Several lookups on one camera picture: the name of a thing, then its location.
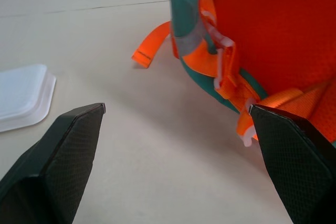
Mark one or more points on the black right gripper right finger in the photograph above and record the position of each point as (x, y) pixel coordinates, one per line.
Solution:
(296, 161)

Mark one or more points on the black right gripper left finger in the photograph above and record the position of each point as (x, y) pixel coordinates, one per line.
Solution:
(57, 166)

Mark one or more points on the white plastic tray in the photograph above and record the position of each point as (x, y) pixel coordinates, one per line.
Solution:
(19, 95)

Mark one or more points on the orange and teal backpack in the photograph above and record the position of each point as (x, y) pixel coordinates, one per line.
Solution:
(262, 30)

